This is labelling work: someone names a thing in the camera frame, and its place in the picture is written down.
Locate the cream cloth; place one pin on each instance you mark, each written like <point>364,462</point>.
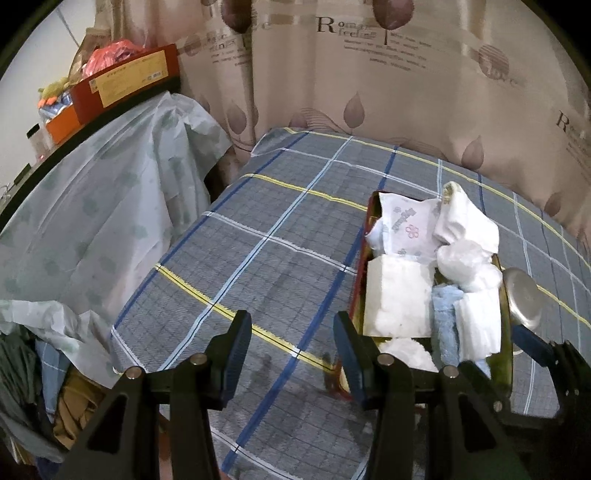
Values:
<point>471,226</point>

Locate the floral tissue packet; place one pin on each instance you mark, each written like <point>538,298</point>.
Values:
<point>406,230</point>

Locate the blue plaid cloth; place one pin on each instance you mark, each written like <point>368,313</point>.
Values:
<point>51,364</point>

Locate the white plastic bag bundle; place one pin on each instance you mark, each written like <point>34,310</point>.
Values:
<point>461,258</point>

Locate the black table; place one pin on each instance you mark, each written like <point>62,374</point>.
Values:
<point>74,144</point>

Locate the fluffy white yellow cloth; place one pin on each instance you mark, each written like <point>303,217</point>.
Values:
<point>408,353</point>

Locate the stainless steel bowl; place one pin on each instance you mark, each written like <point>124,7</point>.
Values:
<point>524,295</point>

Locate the red tin box gold inside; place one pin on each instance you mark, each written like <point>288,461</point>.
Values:
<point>359,277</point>

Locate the brown cloth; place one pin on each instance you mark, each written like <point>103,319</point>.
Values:
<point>78,406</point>

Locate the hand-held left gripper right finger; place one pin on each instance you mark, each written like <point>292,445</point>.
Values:
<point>346,350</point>

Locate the clear jar with dark lid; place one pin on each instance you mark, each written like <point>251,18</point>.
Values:
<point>36,141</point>

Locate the red plastic bag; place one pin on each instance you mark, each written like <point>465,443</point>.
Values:
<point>108,55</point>

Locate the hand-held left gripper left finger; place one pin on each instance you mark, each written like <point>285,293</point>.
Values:
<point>240,341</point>

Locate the white foam block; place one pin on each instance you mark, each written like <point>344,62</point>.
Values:
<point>397,295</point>

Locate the grey cloth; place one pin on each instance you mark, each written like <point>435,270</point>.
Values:
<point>18,369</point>

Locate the beige leaf print curtain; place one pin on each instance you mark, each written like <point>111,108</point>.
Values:
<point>392,92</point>

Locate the translucent plastic cover sheet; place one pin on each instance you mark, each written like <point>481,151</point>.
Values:
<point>92,207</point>

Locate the red and yellow cardboard box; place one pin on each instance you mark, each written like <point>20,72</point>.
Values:
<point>124,78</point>

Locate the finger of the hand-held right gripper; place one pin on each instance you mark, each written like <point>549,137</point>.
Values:
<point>533,344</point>
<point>496,401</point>

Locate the grey plaid bed sheet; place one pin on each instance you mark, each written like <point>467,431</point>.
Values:
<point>277,277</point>

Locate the yellow green toy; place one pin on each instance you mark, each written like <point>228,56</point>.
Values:
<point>55,90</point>

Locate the light blue towel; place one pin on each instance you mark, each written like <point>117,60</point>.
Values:
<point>443,323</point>

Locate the small orange box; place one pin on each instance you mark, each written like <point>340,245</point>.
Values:
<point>62,127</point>

